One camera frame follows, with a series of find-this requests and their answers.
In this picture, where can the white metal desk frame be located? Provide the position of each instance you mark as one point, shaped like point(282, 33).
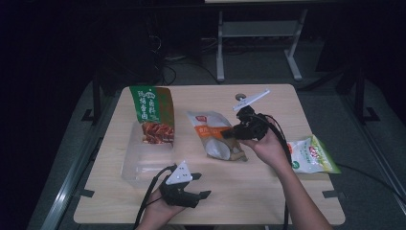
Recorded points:
point(258, 28)

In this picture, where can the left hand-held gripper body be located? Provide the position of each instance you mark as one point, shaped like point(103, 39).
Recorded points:
point(178, 188)

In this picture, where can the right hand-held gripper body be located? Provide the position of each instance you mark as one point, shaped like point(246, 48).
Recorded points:
point(252, 126)

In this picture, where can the white and green snack packet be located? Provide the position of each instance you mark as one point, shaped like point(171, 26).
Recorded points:
point(314, 156)

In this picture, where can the black metal stand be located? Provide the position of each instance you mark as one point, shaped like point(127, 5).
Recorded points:
point(95, 99)
point(360, 96)

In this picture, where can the person's left hand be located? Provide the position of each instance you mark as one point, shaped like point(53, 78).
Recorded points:
point(158, 212)

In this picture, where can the person's right hand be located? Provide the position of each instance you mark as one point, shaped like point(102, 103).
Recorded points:
point(271, 150)

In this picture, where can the white and orange snack packet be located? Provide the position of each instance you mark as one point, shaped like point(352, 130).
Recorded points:
point(214, 127)

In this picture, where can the clear plastic container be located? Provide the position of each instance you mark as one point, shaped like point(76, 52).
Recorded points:
point(143, 163)

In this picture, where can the grey metal floor rail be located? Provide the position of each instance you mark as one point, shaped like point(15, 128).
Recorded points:
point(73, 169)

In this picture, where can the green and red snack packet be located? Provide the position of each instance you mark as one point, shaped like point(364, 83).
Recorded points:
point(153, 108)

